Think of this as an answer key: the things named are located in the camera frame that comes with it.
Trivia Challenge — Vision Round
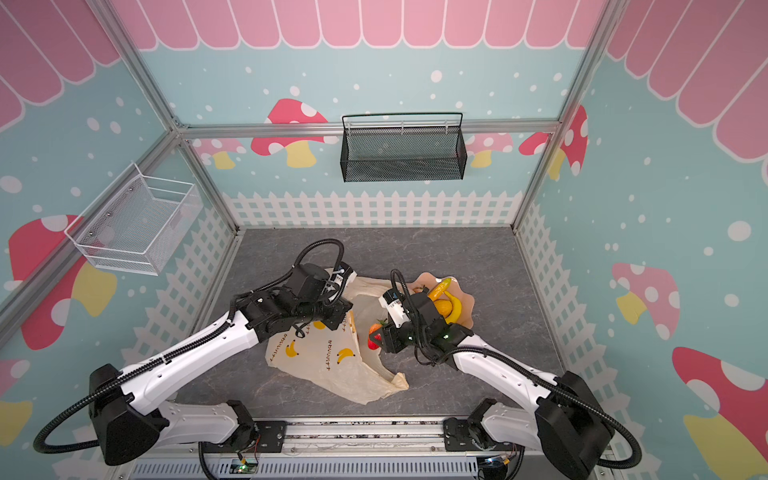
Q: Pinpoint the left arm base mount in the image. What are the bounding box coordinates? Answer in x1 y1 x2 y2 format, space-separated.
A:
202 420 288 454

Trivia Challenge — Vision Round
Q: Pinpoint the yellow banana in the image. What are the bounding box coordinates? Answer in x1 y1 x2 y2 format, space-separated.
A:
433 292 463 324

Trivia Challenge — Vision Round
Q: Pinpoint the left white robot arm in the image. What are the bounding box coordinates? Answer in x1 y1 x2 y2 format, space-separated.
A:
33 263 355 466

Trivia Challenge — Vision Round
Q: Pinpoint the black wire basket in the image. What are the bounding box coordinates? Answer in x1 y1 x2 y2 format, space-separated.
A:
340 112 468 183

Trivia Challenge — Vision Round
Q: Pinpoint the banana print plastic bag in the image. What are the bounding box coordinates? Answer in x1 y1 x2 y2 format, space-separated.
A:
265 277 409 405

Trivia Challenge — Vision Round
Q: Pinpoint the white wire basket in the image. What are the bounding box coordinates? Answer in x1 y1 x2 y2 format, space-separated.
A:
64 164 203 276

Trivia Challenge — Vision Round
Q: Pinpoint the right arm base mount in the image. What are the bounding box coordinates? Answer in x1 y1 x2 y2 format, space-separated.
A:
442 417 519 452

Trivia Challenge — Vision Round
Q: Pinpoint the peach wavy plate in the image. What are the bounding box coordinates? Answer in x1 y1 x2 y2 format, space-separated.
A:
409 272 475 329

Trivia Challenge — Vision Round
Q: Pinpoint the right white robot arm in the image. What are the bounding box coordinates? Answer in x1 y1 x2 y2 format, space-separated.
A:
369 288 642 479

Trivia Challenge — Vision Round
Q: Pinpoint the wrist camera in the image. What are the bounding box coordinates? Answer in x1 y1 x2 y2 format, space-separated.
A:
329 261 357 291
379 288 410 328

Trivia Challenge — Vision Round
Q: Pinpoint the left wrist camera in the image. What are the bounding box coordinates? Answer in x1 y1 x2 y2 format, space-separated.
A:
329 261 357 291

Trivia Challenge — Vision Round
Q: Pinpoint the red orange strawberry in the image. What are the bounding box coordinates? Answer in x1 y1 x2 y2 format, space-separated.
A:
368 323 383 350

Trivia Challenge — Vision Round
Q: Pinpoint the yellow green mango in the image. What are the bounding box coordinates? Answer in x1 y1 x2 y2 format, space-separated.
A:
427 277 452 301

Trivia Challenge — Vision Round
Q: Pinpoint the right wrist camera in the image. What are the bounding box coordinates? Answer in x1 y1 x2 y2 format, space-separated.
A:
379 288 410 328

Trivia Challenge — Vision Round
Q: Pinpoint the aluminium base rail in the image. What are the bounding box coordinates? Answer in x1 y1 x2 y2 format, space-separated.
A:
113 415 619 480

